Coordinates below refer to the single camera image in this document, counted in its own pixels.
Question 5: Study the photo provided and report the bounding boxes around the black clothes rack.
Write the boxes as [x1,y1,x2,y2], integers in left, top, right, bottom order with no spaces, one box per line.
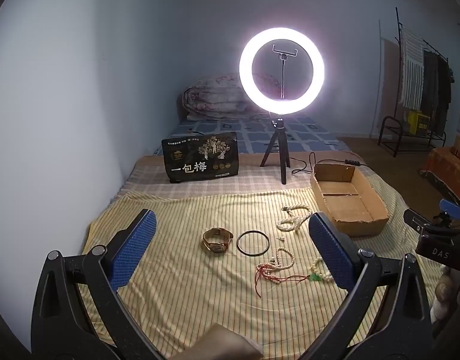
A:
[394,7,452,147]

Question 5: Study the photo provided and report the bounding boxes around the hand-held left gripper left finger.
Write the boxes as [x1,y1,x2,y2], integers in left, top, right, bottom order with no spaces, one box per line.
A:
[30,208,167,360]

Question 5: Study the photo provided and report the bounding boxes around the yellow striped blanket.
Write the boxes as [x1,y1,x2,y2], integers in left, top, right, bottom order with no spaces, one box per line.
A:
[82,184,444,360]

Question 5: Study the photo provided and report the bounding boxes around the yellow box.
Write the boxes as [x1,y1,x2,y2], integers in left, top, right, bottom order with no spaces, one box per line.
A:
[407,110,431,136]

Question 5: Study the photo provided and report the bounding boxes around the folded floral quilt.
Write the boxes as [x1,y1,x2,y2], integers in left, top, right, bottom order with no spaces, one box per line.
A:
[177,73,279,121]

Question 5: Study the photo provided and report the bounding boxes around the jade pendant bead necklace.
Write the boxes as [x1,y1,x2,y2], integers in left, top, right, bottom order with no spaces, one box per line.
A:
[308,257,336,284]

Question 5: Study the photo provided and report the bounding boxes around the dark hanging clothes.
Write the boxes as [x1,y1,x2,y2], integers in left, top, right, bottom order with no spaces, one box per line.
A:
[421,49,454,136]

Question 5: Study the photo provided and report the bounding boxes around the white ring light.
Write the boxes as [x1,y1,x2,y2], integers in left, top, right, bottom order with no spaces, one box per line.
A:
[238,27,325,115]

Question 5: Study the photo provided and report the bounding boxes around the black metal shoe rack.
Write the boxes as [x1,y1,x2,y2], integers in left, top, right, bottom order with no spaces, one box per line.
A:
[378,116,446,157]

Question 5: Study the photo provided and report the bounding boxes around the red cord bead necklace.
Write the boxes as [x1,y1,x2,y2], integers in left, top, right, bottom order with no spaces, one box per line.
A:
[256,263,311,298]

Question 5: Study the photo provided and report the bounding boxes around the beige plaid sheet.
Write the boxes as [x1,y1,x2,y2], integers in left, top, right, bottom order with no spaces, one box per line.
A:
[121,150,388,203]

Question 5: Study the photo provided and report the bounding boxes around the brown board against wall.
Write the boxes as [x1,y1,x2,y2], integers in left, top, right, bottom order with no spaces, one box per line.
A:
[378,37,403,139]

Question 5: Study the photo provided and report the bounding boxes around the striped hanging towel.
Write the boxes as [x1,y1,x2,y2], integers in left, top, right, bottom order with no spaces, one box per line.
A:
[399,26,426,109]

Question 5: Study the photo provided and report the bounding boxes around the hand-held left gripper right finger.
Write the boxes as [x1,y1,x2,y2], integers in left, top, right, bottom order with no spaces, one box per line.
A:
[305,212,443,360]

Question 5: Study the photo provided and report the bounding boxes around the gold watch with red strap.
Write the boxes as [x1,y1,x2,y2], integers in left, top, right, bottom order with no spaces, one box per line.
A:
[202,227,234,254]

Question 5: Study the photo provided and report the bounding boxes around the black tripod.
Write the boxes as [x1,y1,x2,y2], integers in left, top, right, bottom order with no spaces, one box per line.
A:
[260,114,292,185]

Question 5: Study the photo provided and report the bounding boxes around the black printed snack bag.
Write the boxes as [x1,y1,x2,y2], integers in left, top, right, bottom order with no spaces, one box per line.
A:
[161,131,241,184]

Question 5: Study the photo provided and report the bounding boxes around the white pearl necklace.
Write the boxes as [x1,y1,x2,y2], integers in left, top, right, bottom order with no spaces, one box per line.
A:
[276,203,313,233]

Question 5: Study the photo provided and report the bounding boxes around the orange-brown storage box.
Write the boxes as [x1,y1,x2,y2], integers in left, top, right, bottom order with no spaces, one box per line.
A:
[421,135,460,209]

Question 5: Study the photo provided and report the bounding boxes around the blue patterned bedsheet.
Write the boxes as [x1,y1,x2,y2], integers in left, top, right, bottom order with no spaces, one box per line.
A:
[166,114,347,154]

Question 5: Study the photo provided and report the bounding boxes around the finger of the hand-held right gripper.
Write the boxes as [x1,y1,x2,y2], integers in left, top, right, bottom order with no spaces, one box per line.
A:
[438,199,460,220]
[403,208,436,234]

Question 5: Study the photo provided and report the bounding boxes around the beige bead bracelet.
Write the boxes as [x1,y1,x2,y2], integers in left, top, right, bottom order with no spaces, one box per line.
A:
[276,247,295,270]

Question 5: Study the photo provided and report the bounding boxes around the brown cardboard box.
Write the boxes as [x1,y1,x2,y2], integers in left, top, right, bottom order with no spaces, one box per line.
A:
[310,163,390,238]

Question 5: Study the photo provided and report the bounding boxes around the black cable with inline switch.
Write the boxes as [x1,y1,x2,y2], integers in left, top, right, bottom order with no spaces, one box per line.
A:
[290,152,369,175]

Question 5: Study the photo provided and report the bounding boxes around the black bangle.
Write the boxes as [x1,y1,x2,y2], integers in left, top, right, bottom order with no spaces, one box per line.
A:
[237,231,270,258]

